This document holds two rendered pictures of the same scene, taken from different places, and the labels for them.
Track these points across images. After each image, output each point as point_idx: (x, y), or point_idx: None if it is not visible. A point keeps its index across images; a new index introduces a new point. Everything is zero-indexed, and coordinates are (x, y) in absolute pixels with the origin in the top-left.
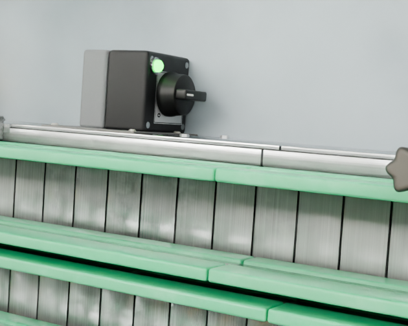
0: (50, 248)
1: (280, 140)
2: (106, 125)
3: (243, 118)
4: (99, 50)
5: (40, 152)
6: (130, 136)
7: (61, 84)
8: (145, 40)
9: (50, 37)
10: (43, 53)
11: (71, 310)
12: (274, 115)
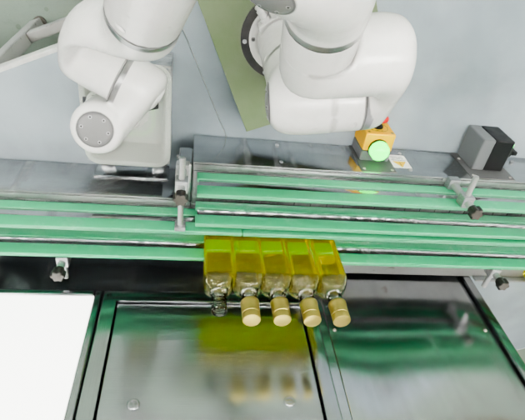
0: (513, 238)
1: (522, 156)
2: (485, 169)
3: None
4: (492, 140)
5: (522, 211)
6: (515, 182)
7: (425, 132)
8: (477, 116)
9: (425, 111)
10: (418, 117)
11: None
12: (523, 147)
